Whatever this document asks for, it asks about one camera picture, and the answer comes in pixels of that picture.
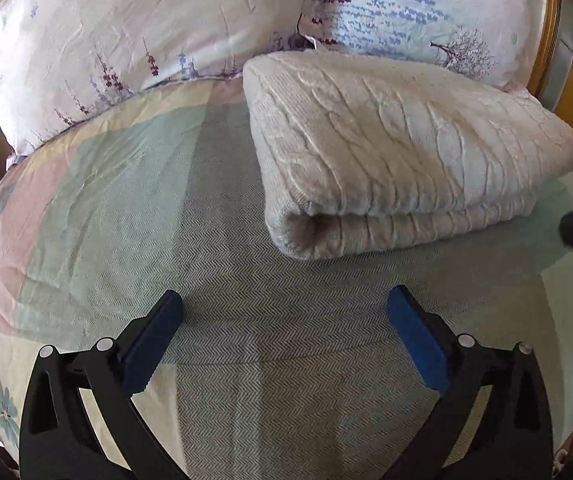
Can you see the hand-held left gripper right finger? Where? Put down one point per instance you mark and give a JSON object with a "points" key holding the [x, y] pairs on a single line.
{"points": [[419, 342]]}

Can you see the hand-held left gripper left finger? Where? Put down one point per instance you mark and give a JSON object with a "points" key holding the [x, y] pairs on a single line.
{"points": [[152, 345]]}

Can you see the pastel patchwork bed cover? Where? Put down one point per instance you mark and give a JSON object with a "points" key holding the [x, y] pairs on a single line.
{"points": [[216, 285]]}

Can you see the folded beige textured blanket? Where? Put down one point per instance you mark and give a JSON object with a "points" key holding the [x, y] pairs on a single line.
{"points": [[391, 145]]}

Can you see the white lavender print pillow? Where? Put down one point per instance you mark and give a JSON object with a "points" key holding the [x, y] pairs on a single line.
{"points": [[411, 15]]}

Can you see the pink floral pillow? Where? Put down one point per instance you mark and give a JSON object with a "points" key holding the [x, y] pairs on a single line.
{"points": [[126, 40]]}

